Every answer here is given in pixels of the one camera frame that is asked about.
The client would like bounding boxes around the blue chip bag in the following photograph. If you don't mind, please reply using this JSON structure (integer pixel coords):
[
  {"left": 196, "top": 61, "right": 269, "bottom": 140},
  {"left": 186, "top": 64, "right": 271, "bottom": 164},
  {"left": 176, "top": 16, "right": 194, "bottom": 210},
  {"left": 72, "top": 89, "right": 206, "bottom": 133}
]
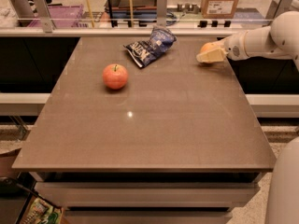
[{"left": 124, "top": 26, "right": 177, "bottom": 68}]

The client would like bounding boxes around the red apple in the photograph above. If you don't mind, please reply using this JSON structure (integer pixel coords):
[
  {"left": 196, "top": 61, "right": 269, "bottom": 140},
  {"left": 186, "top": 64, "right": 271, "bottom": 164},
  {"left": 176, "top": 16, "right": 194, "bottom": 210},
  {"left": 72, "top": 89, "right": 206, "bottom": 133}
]
[{"left": 102, "top": 63, "right": 128, "bottom": 90}]

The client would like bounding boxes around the metal railing post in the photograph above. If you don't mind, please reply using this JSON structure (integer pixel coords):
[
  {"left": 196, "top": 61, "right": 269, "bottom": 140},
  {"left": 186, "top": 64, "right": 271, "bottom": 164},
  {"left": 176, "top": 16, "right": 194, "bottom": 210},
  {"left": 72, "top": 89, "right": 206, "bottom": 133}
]
[
  {"left": 265, "top": 0, "right": 292, "bottom": 20},
  {"left": 157, "top": 0, "right": 167, "bottom": 27},
  {"left": 33, "top": 0, "right": 54, "bottom": 33}
]

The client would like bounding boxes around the orange fruit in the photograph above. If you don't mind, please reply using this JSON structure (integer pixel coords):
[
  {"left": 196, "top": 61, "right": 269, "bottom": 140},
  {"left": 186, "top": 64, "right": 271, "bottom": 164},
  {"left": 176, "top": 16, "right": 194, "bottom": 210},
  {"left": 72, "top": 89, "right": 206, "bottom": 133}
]
[{"left": 200, "top": 42, "right": 219, "bottom": 52}]

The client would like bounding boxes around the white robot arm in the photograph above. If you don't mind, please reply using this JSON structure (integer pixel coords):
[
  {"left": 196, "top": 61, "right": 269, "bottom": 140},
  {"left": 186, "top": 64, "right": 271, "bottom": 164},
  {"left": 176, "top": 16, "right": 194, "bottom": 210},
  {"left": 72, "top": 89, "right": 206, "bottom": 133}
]
[{"left": 196, "top": 11, "right": 299, "bottom": 224}]

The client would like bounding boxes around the purple plastic crate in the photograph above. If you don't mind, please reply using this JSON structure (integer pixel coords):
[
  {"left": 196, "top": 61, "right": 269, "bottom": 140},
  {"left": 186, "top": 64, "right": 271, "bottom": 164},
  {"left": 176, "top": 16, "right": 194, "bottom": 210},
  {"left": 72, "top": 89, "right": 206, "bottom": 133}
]
[{"left": 29, "top": 5, "right": 83, "bottom": 28}]

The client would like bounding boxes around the brown cardboard box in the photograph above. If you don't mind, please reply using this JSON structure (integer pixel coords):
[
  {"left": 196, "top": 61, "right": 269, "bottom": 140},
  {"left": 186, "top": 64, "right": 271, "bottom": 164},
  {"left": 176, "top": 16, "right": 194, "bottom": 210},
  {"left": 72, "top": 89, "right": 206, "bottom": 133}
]
[{"left": 201, "top": 0, "right": 239, "bottom": 19}]

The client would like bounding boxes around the colourful snack box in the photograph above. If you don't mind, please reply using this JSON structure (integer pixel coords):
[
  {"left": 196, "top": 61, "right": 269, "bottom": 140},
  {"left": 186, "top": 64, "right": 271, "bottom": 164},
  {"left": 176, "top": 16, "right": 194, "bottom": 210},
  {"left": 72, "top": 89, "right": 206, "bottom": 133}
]
[{"left": 18, "top": 198, "right": 63, "bottom": 224}]

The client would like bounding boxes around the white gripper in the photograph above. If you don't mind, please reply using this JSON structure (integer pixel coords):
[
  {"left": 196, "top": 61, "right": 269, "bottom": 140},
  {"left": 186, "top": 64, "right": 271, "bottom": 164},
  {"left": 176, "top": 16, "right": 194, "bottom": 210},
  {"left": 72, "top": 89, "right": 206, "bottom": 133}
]
[{"left": 196, "top": 31, "right": 249, "bottom": 63}]

